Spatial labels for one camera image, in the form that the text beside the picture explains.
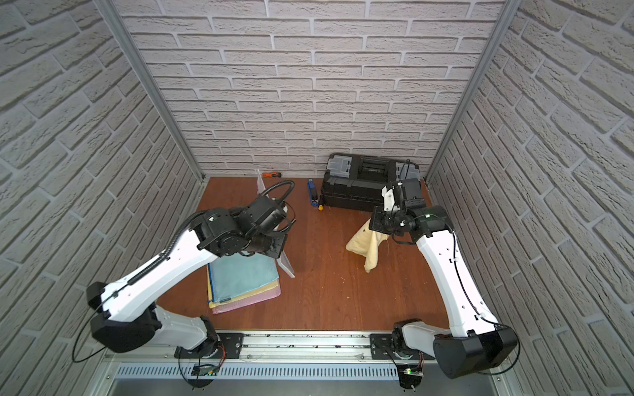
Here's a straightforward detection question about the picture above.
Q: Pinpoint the clear mesh document bag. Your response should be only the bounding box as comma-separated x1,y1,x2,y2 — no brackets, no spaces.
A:
257,170,296,278

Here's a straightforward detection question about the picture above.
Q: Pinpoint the yellow cleaning cloth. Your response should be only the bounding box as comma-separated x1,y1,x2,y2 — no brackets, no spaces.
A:
345,220,389,273

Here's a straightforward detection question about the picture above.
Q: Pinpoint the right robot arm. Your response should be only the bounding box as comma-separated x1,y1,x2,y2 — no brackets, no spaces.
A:
369,179,521,379

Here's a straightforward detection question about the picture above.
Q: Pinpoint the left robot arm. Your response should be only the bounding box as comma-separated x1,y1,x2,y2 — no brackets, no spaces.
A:
86,180,295,358

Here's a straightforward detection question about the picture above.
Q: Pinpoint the pink document bag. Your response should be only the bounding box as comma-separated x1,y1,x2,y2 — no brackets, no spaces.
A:
211,286,281,314

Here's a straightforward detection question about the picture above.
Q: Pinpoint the blue document bag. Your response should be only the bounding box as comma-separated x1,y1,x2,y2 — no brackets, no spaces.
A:
207,254,279,303

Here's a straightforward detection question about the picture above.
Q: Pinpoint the yellow document bag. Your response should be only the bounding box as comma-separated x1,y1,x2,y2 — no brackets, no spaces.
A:
208,280,280,309

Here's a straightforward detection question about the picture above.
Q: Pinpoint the black plastic toolbox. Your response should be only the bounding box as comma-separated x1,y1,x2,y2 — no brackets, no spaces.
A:
319,153,427,212

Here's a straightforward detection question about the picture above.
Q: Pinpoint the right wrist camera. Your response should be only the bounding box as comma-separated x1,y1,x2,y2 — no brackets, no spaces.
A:
381,186,396,213

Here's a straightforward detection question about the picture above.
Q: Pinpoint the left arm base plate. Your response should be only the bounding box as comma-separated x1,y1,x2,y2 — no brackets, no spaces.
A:
174,332,244,359

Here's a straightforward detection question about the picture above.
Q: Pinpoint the aluminium mounting rail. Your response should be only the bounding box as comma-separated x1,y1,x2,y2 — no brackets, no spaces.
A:
102,322,451,362

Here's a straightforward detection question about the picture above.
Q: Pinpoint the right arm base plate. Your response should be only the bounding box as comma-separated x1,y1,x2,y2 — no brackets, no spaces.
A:
369,332,436,362

